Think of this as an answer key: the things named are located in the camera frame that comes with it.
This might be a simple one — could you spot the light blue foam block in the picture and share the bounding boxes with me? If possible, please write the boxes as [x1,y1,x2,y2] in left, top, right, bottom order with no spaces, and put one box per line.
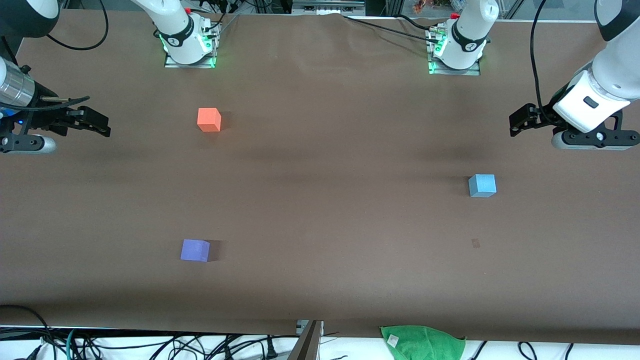
[468,173,498,198]

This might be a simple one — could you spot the orange foam block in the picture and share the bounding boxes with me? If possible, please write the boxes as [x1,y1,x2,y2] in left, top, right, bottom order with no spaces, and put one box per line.
[197,107,222,133]

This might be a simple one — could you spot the purple foam block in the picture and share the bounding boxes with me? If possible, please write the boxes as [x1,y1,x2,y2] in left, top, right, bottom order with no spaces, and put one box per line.
[180,239,211,263]

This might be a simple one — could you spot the brown paper table cover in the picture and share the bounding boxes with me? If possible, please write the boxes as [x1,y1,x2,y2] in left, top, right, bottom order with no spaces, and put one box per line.
[0,9,640,346]

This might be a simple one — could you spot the green microfibre cloth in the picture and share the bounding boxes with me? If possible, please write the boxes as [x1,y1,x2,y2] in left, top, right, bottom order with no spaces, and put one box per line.
[379,325,467,360]

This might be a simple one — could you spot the grey metal beam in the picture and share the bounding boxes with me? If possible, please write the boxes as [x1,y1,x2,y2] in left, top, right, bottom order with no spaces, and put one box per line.
[287,320,324,360]

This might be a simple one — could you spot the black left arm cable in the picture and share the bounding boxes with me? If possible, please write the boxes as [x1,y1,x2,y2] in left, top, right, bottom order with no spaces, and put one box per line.
[529,0,557,109]

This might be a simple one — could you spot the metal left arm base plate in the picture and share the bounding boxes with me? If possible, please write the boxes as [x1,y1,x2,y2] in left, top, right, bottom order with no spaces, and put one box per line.
[428,59,482,77]

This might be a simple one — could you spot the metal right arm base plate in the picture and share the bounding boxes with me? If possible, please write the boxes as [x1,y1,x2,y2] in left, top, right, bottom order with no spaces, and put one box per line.
[164,53,217,69]

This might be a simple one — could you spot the thick black cable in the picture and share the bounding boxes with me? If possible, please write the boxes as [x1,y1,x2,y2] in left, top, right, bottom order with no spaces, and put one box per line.
[0,304,54,360]

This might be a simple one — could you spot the aluminium frame rail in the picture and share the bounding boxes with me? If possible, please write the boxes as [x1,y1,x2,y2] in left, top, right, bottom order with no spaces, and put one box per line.
[291,0,367,16]

